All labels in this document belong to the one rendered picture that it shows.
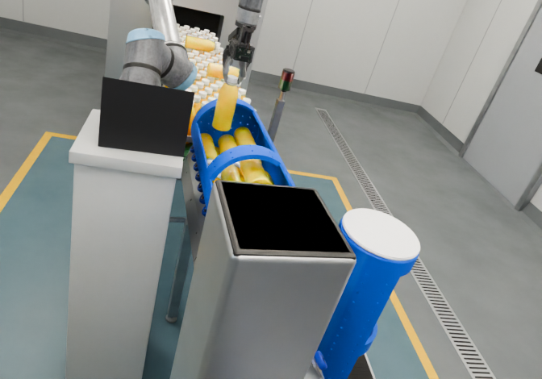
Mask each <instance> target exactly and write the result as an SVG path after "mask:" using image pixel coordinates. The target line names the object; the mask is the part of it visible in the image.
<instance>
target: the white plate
mask: <svg viewBox="0 0 542 379"><path fill-rule="evenodd" d="M342 224H343V228H344V230H345V232H346V233H347V235H348V236H349V238H350V239H351V240H352V241H353V242H354V243H356V244H357V245H358V246H360V247H361V248H363V249H364V250H366V251H367V252H370V253H372V254H374V255H376V256H380V257H382V258H385V259H388V260H411V259H413V258H415V257H416V256H417V255H418V254H419V251H420V243H419V240H418V238H417V237H416V235H415V233H414V232H413V231H412V230H411V229H410V228H409V227H408V226H407V225H405V224H404V223H402V222H401V221H399V220H398V219H396V218H394V217H392V216H390V215H388V214H385V213H383V212H381V211H377V210H371V209H364V208H360V209H354V210H350V211H348V212H347V213H346V214H345V215H344V217H343V220H342Z"/></svg>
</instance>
